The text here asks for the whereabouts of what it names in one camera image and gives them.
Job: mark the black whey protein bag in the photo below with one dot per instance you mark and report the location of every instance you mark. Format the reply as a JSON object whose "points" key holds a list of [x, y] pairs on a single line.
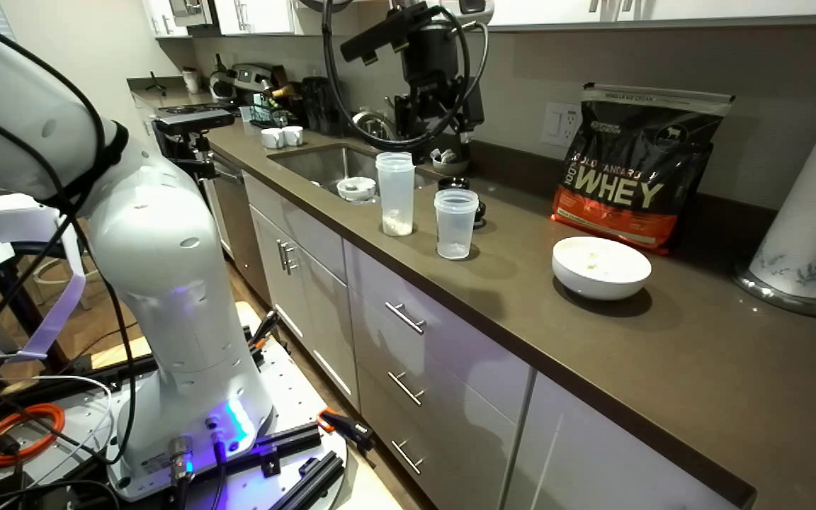
{"points": [[637, 159]]}

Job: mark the white round sink item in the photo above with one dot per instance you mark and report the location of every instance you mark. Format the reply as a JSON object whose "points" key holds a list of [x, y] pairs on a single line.
{"points": [[356, 189]]}

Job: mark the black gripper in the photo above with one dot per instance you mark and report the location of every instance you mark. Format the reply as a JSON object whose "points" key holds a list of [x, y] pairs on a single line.
{"points": [[443, 93]]}

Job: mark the white bowl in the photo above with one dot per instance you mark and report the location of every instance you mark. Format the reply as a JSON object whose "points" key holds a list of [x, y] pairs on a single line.
{"points": [[599, 267]]}

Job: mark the short clear shaker cup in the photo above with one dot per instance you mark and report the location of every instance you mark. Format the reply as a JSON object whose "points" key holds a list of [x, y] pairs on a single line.
{"points": [[454, 222]]}

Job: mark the tall clear shaker cup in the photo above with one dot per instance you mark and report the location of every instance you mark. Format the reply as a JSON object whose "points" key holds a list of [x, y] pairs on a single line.
{"points": [[395, 190]]}

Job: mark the wall outlet plate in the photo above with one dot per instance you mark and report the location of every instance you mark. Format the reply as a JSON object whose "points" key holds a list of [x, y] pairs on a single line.
{"points": [[559, 124]]}

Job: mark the white cups pair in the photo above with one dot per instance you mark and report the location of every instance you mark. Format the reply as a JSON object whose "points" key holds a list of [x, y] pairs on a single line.
{"points": [[283, 137]]}

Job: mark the chrome faucet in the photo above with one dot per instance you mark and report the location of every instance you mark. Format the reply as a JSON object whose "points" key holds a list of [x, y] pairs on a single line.
{"points": [[373, 124]]}

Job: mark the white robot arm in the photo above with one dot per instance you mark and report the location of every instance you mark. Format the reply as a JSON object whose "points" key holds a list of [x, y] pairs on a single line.
{"points": [[158, 244]]}

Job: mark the steel kitchen sink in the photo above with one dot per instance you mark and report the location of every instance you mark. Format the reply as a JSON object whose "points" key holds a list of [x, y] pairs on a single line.
{"points": [[330, 166]]}

